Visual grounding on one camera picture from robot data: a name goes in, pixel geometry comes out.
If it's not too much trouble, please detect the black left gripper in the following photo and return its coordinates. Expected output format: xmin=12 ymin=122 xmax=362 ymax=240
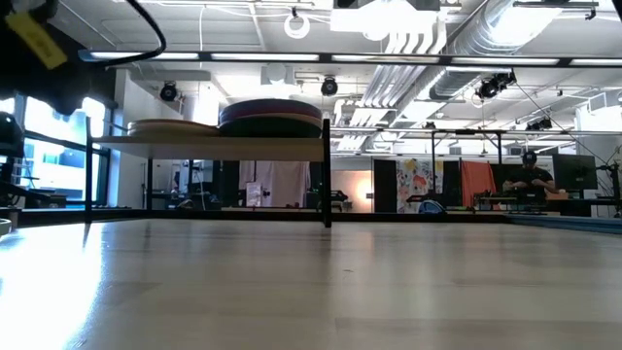
xmin=0 ymin=0 xmax=119 ymax=145

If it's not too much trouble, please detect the terracotta orange plate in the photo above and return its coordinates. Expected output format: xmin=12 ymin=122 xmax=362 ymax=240
xmin=129 ymin=119 xmax=218 ymax=127

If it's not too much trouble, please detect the wooden shelf with black legs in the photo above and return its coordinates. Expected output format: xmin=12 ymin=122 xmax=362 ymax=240
xmin=84 ymin=115 xmax=333 ymax=229

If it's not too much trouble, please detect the black bar with white lights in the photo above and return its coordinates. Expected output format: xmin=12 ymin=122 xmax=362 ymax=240
xmin=77 ymin=48 xmax=622 ymax=68

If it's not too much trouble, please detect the black panel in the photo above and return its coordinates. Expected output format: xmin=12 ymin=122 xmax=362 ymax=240
xmin=372 ymin=158 xmax=398 ymax=214

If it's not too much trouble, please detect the white ceiling pipe bundle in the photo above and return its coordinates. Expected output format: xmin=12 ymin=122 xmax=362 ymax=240
xmin=334 ymin=18 xmax=451 ymax=152

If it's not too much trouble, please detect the colourful poster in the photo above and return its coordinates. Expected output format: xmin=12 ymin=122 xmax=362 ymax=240
xmin=397 ymin=158 xmax=444 ymax=213

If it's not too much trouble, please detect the blue round object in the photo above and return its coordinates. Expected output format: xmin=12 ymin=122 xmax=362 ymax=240
xmin=418 ymin=198 xmax=446 ymax=216

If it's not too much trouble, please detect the orange cloth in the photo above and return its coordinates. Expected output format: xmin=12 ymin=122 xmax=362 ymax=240
xmin=460 ymin=159 xmax=497 ymax=209

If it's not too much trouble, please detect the black ceiling spotlight cluster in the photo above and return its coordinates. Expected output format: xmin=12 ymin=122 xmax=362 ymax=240
xmin=475 ymin=71 xmax=517 ymax=101

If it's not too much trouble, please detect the black computer monitor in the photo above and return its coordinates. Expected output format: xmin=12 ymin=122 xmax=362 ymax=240
xmin=552 ymin=154 xmax=600 ymax=192
xmin=489 ymin=163 xmax=519 ymax=195

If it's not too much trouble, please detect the person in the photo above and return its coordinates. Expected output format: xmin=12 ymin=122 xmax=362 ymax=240
xmin=502 ymin=150 xmax=557 ymax=205

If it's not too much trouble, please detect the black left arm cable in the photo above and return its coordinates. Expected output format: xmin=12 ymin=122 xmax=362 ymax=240
xmin=89 ymin=0 xmax=168 ymax=68

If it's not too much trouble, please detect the white ring lamp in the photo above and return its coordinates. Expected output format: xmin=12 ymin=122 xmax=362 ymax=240
xmin=284 ymin=13 xmax=312 ymax=41

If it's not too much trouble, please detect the black workstation frame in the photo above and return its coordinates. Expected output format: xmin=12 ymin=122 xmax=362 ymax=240
xmin=430 ymin=126 xmax=506 ymax=210

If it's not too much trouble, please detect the silver ventilation duct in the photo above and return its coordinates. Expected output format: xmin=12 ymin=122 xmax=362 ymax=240
xmin=427 ymin=0 xmax=565 ymax=101

